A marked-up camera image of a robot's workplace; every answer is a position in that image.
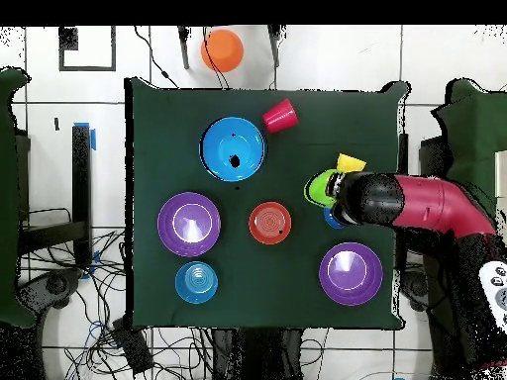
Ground orange round object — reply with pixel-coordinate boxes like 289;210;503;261
200;28;246;74

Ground black metal stand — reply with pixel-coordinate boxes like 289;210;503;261
19;125;94;269

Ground orange-red plastic bowl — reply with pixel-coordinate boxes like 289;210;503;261
248;201;293;245

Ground large light blue bowl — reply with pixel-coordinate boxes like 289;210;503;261
198;116;267;183

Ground black power adapter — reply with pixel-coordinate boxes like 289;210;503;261
111;318;154;375

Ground purple plastic bowl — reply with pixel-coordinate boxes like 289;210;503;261
156;191;222;258
318;241;384;307

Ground dark green tablecloth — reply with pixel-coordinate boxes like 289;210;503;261
123;76;411;332

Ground small light blue bowl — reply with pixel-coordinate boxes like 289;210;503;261
174;260;220;306

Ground blue tape strip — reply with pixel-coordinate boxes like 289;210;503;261
73;122;97;151

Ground green cloth covered table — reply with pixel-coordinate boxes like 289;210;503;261
430;77;507;223
0;65;39;329

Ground black square floor frame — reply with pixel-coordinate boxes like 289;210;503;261
57;26;117;72

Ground black cable with connector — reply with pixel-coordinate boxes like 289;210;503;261
133;26;180;89

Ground black metal post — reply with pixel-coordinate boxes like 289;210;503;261
397;133;410;274

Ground black tripod leg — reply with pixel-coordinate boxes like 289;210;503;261
267;25;287;68
176;26;191;71

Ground tangle of floor cables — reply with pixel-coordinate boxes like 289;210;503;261
23;207;215;380

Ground green plastic bowl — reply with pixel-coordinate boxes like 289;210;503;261
303;168;341;210

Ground yellow plastic cup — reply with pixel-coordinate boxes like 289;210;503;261
336;152;368;174

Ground dark blue plastic bowl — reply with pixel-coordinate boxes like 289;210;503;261
322;206;347;231

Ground red plastic cup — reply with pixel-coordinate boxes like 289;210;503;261
260;98;300;135

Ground black grey chair base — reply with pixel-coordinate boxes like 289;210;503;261
17;267;85;318

